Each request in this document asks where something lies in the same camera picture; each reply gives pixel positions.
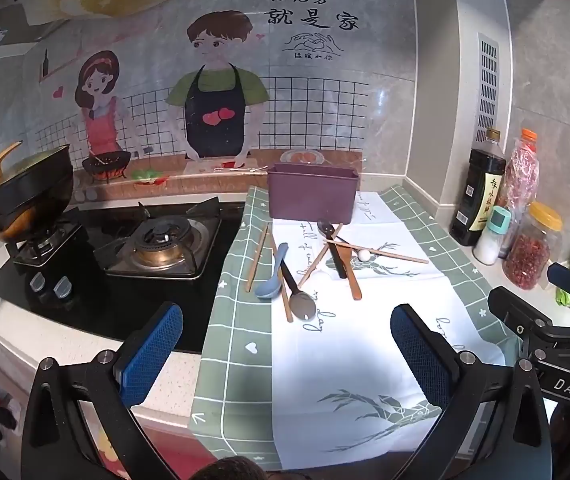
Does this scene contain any black gas stove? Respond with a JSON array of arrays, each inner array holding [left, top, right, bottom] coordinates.
[[0, 197, 248, 356]]

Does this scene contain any blue plastic spoon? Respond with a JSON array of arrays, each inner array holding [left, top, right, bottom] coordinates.
[[255, 242, 290, 300]]

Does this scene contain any salt shaker with teal cap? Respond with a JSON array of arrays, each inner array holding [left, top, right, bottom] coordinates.
[[473, 206, 513, 266]]

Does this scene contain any purple plastic utensil holder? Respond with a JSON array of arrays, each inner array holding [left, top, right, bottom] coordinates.
[[267, 162, 360, 223]]

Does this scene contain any chili flakes jar yellow lid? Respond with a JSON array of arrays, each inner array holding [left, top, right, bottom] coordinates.
[[504, 202, 564, 291]]

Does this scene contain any green and white tablecloth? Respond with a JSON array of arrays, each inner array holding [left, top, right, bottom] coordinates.
[[187, 185, 520, 471]]

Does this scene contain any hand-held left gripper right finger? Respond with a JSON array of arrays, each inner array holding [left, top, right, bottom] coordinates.
[[390, 304, 553, 480]]

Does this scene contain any grey range hood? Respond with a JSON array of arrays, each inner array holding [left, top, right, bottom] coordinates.
[[0, 0, 66, 68]]

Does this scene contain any cartoon couple wall poster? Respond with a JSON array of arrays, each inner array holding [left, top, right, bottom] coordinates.
[[30, 0, 368, 201]]

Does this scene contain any glass lid with yellow handle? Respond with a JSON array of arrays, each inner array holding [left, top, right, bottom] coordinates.
[[0, 141, 73, 196]]

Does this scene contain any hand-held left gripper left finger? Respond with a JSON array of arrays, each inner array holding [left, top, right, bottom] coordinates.
[[21, 302, 184, 480]]

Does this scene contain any black pan with yellow handle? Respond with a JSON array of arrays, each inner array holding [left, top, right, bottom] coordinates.
[[0, 145, 76, 251]]

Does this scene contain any chili bottle with orange cap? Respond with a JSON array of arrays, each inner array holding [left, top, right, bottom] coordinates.
[[502, 128, 540, 258]]

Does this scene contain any black-handled metal spoon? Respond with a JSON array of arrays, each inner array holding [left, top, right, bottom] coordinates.
[[316, 220, 348, 281], [279, 259, 317, 322]]

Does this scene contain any dark soy sauce bottle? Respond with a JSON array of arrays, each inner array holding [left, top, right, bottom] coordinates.
[[449, 128, 508, 247]]

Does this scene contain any wooden spatula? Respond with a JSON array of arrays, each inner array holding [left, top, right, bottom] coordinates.
[[335, 247, 364, 301]]

